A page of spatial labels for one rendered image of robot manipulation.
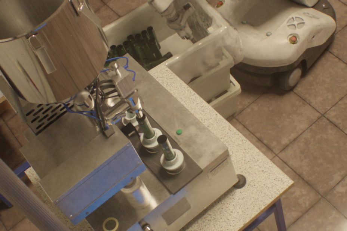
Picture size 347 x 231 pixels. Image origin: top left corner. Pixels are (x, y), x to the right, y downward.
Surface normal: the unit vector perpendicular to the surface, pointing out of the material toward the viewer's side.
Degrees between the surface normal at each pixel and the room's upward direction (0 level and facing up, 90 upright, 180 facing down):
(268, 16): 0
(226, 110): 96
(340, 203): 0
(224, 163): 90
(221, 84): 96
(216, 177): 90
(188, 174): 0
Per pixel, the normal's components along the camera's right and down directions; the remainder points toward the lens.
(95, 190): 0.58, 0.57
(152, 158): -0.25, -0.55
